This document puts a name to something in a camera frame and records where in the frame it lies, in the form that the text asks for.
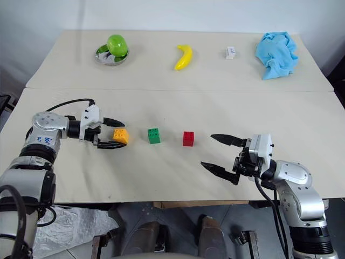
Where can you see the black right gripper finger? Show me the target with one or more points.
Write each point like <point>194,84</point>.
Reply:
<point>221,171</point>
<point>229,140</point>

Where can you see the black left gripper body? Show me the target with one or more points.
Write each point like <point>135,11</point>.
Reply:
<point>93,134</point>

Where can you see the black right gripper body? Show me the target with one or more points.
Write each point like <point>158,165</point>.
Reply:
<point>246,163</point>

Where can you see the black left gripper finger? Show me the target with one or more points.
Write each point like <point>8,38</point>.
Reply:
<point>114,122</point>
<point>110,145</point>

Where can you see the yellow toy brick cube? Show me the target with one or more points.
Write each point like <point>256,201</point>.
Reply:
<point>121,135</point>

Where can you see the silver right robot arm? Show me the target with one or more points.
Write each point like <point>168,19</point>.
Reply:
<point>302,194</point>

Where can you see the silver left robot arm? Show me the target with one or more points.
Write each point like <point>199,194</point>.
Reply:
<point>40,151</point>

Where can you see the red toy brick cube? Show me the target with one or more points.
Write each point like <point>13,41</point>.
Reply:
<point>188,139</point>

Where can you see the green toy brick cube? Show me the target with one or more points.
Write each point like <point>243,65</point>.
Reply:
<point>154,136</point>

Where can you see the round metal plate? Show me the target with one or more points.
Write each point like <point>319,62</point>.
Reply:
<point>107,60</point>

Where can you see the dark rounded shape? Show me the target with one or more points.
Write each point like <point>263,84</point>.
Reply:
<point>147,238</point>
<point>211,234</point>

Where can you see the green plastic apple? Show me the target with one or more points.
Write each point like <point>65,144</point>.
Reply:
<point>116,45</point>

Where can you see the small white box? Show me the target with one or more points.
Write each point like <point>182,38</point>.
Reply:
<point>230,53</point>

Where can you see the crumpled white plastic sheet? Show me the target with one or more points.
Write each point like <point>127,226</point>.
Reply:
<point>72,226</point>

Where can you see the black object at room edge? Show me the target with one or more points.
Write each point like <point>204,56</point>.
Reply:
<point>6,103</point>

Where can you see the yellow plastic banana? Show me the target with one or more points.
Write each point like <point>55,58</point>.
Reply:
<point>185,56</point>

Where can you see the crumpled light blue cloth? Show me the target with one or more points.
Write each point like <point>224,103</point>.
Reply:
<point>277,56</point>

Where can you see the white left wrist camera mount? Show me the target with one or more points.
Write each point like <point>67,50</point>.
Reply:
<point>91,114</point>

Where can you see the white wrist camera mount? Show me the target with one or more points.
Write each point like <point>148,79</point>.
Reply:
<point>262,148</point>
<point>91,114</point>

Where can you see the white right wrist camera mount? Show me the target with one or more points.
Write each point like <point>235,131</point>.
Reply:
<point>262,148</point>

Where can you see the dark metal frame bar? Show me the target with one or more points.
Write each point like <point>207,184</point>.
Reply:
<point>98,246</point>
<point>249,242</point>

